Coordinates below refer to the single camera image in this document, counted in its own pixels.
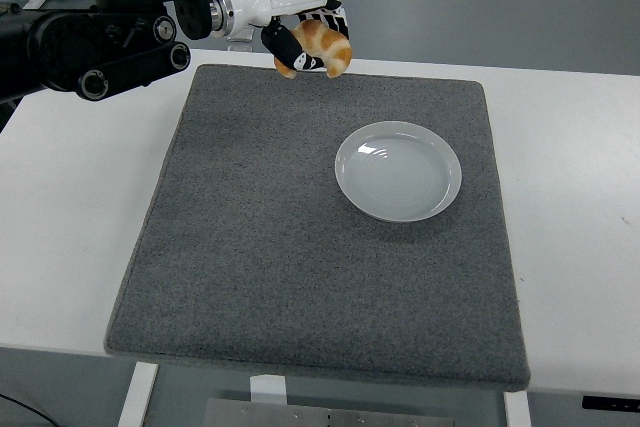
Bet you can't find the croissant bread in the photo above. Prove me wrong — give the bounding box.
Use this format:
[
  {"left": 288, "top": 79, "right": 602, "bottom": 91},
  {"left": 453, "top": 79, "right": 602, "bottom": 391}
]
[{"left": 273, "top": 19, "right": 354, "bottom": 81}]

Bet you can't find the pale grey round plate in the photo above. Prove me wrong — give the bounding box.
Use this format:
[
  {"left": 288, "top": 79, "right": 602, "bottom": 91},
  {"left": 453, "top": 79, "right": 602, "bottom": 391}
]
[{"left": 333, "top": 119, "right": 464, "bottom": 223}]

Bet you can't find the small clear plastic box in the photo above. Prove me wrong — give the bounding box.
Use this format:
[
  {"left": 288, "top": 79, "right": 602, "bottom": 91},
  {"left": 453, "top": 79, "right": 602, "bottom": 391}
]
[{"left": 227, "top": 29, "right": 255, "bottom": 52}]

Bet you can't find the grey felt mat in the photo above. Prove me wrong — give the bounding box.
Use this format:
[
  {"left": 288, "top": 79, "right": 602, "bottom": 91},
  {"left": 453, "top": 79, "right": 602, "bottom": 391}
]
[{"left": 103, "top": 62, "right": 532, "bottom": 393}]

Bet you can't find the white table leg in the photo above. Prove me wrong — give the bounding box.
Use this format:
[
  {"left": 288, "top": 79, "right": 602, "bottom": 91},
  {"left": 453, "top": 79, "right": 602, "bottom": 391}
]
[
  {"left": 502, "top": 390, "right": 532, "bottom": 427},
  {"left": 117, "top": 361, "right": 160, "bottom": 427}
]

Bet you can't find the black table control panel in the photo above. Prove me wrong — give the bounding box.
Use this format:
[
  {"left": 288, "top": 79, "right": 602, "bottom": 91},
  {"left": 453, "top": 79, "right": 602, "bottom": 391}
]
[{"left": 582, "top": 395, "right": 640, "bottom": 413}]

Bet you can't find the white table bracket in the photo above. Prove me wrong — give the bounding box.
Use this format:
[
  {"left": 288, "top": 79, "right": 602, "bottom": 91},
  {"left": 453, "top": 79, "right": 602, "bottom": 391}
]
[{"left": 248, "top": 375, "right": 289, "bottom": 406}]

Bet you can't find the thin black floor cable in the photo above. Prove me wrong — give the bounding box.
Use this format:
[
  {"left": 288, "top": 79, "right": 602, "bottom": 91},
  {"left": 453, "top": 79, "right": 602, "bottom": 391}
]
[{"left": 0, "top": 389, "right": 57, "bottom": 424}]

